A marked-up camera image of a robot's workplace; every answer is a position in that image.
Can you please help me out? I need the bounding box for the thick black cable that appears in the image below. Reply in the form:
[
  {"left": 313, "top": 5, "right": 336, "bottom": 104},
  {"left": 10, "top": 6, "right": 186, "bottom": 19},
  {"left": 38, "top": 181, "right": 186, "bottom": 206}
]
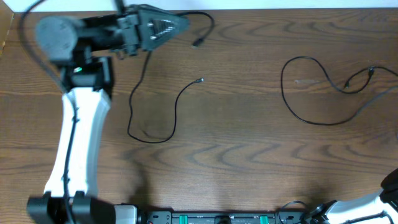
[{"left": 126, "top": 11, "right": 216, "bottom": 144}]

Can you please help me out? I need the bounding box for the thin black cable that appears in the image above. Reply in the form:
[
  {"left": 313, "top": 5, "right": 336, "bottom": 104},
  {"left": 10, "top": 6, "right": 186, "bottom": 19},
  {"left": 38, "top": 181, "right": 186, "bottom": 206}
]
[{"left": 280, "top": 55, "right": 398, "bottom": 126}]

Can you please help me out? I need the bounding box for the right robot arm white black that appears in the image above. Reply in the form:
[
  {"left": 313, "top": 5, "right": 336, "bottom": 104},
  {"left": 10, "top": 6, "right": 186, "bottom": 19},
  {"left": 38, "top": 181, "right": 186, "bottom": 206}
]
[{"left": 304, "top": 170, "right": 397, "bottom": 224}]

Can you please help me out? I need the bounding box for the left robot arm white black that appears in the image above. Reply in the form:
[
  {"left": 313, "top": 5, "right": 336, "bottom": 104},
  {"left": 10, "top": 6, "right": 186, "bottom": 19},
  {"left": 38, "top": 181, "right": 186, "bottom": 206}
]
[{"left": 27, "top": 1, "right": 190, "bottom": 223}]

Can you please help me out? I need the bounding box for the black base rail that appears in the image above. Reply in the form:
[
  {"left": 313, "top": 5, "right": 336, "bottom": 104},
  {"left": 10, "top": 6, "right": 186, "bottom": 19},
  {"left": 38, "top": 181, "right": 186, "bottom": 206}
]
[{"left": 111, "top": 200, "right": 312, "bottom": 224}]

